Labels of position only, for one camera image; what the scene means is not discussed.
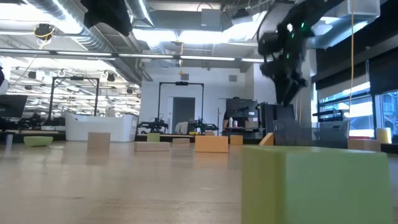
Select grey metal post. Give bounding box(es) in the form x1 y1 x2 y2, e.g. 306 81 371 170
5 132 14 152

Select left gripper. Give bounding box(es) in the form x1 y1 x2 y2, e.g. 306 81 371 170
80 0 134 37

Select grey door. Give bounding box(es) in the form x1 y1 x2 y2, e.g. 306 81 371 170
172 96 196 131

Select black rack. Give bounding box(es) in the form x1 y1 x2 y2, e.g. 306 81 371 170
312 109 346 123

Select background wooden table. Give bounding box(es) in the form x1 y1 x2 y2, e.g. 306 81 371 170
136 133 206 138
0 129 66 135

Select black computer monitor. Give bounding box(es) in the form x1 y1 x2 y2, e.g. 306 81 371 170
0 95 28 118

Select black aluminium frame rail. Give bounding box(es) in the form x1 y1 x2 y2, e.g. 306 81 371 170
381 142 398 154
0 133 66 144
134 134 274 146

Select background robot station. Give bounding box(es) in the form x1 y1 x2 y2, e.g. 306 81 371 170
18 112 66 130

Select grey translucent plastic bin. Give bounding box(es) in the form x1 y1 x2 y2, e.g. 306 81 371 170
272 119 351 149

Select black gantry frame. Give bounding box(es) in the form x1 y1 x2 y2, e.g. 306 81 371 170
157 82 205 131
46 77 100 125

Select dark ceiling box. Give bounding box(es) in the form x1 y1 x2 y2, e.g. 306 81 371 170
200 8 222 31

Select black upright panels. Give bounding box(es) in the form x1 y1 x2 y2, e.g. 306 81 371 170
257 102 295 139

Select black yellow cable reel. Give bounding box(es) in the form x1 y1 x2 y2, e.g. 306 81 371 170
33 23 57 41

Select dark equipment cabinet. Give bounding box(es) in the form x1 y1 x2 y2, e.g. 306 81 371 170
226 98 259 138

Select large orange block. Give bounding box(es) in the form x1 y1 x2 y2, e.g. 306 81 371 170
195 135 229 154

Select orange wedge block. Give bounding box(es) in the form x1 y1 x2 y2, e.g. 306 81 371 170
259 133 275 146

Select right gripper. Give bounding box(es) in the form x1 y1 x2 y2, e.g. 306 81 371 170
257 18 313 108

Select light wooden cube block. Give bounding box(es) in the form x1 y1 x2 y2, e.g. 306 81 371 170
87 132 111 151

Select large silver ventilation duct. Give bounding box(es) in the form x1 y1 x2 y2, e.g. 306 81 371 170
306 0 382 50

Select small orange block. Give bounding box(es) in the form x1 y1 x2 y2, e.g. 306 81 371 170
229 134 244 146

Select white plastic bin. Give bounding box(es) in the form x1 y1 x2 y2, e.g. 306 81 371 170
65 112 139 143

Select silver spiral ventilation duct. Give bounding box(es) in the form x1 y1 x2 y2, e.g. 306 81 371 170
24 0 147 85

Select long ceiling light strip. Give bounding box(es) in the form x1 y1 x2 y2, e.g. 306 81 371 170
0 48 271 65

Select yellow roll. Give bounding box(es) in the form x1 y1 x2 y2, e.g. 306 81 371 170
375 127 392 144

